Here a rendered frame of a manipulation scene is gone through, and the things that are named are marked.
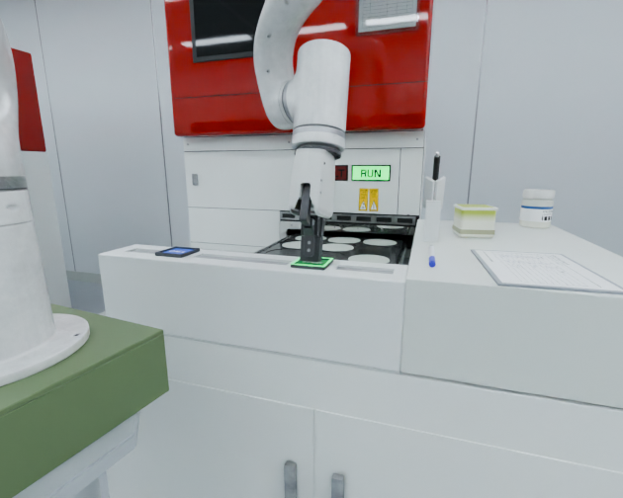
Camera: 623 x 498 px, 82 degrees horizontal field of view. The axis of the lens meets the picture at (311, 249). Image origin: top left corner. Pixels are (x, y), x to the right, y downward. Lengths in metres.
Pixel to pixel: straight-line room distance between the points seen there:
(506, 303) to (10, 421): 0.55
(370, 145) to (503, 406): 0.79
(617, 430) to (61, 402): 0.65
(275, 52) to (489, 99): 2.11
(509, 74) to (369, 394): 2.35
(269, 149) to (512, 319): 0.91
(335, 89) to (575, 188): 2.29
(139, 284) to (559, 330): 0.65
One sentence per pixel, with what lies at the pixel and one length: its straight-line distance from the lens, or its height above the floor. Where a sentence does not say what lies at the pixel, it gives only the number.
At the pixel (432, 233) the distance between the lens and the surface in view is 0.78.
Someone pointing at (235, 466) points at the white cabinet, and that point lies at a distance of 0.79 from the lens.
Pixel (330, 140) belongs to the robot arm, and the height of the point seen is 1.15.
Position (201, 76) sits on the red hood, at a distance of 1.31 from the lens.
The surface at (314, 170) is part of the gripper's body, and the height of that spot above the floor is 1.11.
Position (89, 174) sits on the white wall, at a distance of 3.95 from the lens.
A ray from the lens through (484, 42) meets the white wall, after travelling 2.72.
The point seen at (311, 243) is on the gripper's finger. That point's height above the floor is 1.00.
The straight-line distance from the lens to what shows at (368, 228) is 1.13.
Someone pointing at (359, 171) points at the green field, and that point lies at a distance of 1.13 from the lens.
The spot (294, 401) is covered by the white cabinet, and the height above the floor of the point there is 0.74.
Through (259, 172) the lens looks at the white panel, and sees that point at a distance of 1.24.
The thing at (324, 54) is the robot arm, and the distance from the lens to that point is 0.60.
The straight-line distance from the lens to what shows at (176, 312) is 0.68.
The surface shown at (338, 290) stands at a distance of 0.53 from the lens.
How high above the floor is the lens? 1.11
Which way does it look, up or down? 13 degrees down
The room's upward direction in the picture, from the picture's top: straight up
